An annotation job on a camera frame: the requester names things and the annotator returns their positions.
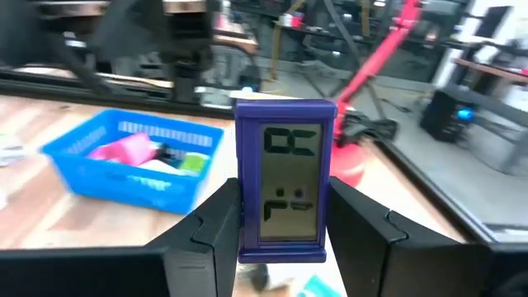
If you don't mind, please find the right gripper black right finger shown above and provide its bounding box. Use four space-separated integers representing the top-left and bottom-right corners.
328 177 528 297

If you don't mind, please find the red desk lamp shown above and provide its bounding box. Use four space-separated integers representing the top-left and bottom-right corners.
329 0 422 189

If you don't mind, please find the wooden top desk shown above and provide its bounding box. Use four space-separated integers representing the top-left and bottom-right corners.
453 57 528 83

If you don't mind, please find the black monitor on stand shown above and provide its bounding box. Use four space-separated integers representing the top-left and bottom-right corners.
474 6 512 40

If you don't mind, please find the white charger black face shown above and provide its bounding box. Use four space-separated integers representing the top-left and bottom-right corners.
158 144 186 162

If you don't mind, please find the small red box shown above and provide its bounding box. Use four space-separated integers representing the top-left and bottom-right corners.
280 12 304 29

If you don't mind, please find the black table frame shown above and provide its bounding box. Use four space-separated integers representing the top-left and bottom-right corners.
0 65 528 248

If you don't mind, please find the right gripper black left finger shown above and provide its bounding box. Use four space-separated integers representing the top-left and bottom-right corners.
0 177 241 297

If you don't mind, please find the black lamp cord bundle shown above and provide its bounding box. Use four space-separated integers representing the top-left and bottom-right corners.
340 113 400 149

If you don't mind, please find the dark blue digital clock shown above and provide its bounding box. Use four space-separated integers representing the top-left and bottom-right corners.
233 98 338 264

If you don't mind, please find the white cube charger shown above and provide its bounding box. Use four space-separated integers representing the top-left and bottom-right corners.
139 158 186 177

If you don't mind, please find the black computer tower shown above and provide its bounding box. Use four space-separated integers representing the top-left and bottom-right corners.
419 89 475 144

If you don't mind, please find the red dual-port charger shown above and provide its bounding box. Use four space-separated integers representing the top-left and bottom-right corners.
86 132 160 167

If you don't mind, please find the blue plastic basket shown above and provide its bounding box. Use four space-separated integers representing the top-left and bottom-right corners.
40 108 226 215

